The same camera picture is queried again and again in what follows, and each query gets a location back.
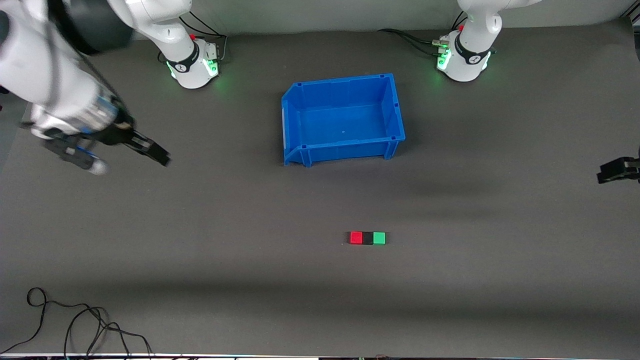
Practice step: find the small black cube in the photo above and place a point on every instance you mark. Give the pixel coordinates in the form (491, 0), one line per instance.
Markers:
(368, 238)

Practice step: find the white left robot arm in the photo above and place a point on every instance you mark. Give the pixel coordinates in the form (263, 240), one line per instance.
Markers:
(470, 55)

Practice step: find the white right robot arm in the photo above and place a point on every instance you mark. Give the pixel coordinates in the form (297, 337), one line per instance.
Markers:
(45, 75)

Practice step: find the small green cube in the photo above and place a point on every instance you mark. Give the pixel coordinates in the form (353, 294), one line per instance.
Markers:
(379, 238)

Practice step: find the dark grey table mat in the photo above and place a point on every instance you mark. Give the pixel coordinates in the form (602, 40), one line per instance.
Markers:
(200, 300)

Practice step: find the small red cube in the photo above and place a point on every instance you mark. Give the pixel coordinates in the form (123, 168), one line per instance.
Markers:
(356, 237)

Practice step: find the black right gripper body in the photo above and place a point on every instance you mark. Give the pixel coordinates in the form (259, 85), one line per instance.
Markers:
(118, 134)

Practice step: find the blue plastic storage bin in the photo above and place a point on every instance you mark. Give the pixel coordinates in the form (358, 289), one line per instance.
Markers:
(345, 120)

